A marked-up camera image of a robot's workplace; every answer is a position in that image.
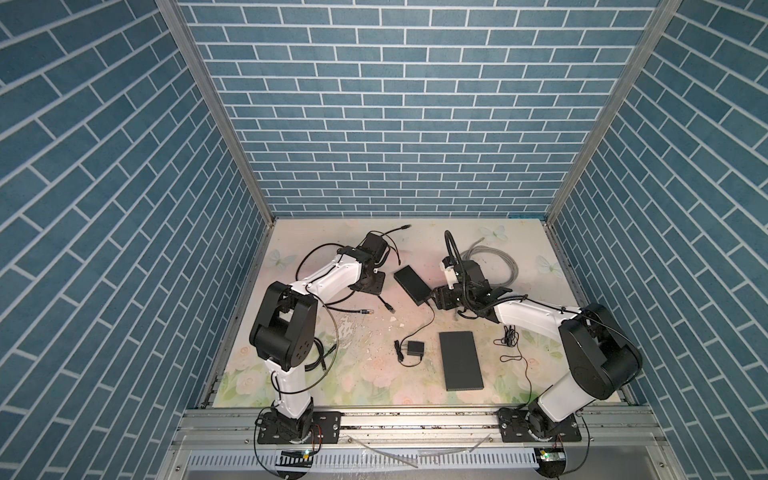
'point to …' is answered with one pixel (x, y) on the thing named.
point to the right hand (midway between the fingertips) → (437, 288)
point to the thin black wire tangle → (511, 338)
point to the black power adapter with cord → (413, 348)
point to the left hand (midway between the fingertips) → (372, 286)
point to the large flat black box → (460, 361)
